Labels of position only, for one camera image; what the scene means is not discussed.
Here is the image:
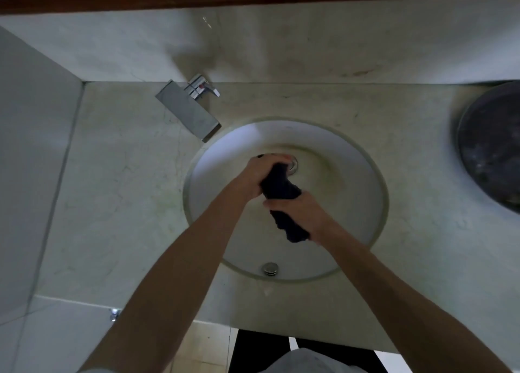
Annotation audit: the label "person's left hand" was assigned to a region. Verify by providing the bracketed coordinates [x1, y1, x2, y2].
[231, 153, 294, 201]

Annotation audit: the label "white printed t-shirt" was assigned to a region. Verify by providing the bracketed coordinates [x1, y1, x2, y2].
[79, 347, 366, 373]

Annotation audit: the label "chrome square faucet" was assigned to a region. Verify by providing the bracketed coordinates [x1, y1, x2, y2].
[155, 74, 222, 144]

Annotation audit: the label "black trousers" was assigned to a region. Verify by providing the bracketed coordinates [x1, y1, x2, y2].
[233, 329, 387, 373]

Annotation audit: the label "white oval sink basin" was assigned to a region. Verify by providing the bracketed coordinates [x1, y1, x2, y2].
[183, 117, 390, 283]

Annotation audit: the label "beige marble sink countertop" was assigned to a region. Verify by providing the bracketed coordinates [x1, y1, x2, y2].
[36, 80, 520, 355]

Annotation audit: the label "black round tray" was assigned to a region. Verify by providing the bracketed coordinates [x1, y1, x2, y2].
[456, 80, 520, 215]

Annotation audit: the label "person's right forearm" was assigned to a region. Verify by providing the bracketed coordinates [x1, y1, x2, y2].
[315, 222, 512, 373]

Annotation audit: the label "person's right hand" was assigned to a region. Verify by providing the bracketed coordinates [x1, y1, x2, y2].
[262, 190, 336, 246]

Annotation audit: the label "person's left forearm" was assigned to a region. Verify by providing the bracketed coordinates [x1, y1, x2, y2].
[79, 181, 251, 373]

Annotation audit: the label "dark blue cleaning cloth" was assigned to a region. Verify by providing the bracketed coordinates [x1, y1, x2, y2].
[256, 153, 311, 243]

